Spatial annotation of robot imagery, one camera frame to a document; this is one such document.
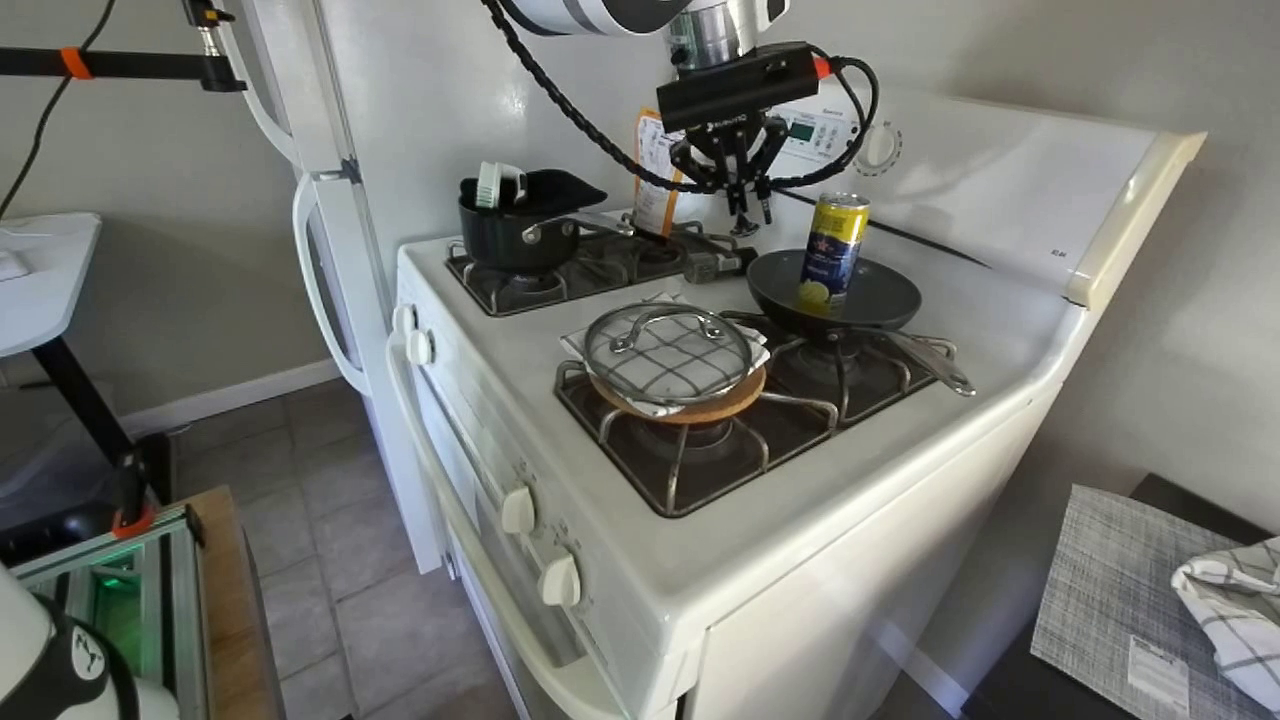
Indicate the silver and white robot arm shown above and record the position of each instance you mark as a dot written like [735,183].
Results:
[727,24]

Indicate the aluminium frame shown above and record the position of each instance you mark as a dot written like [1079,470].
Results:
[144,573]

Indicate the white gas stove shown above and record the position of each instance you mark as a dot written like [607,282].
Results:
[745,533]

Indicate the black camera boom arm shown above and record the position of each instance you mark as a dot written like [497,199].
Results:
[132,61]

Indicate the green and white kitchen brush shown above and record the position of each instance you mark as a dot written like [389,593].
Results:
[497,186]

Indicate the round wooden board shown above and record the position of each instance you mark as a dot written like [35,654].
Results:
[694,405]

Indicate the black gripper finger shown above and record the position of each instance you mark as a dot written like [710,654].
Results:
[735,201]
[764,186]

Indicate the yellow and blue can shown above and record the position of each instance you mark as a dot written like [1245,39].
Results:
[834,253]

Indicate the black frying pan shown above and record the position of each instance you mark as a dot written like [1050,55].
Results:
[874,302]

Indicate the black low table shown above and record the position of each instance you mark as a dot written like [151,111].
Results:
[1014,682]

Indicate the grey checkered mat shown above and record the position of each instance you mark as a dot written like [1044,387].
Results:
[1105,600]

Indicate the white checkered towel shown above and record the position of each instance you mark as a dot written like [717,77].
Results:
[1242,612]

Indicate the white and black robot base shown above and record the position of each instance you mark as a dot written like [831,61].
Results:
[54,664]

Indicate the black cooking pot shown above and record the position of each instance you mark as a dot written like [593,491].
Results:
[520,242]

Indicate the white side table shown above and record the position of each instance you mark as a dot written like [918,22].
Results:
[41,282]

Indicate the white refrigerator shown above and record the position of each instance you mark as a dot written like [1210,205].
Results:
[375,104]

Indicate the white stove knob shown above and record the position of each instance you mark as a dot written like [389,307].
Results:
[405,318]
[518,508]
[419,347]
[563,583]

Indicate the black burner grate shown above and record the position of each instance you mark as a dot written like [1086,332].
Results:
[603,275]
[745,447]

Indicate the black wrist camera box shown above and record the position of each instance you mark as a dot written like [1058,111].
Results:
[741,82]

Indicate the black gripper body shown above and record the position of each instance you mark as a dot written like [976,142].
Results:
[730,146]

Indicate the wooden table top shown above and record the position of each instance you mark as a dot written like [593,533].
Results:
[242,612]

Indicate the white checkered dish cloth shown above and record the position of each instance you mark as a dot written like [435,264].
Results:
[587,348]

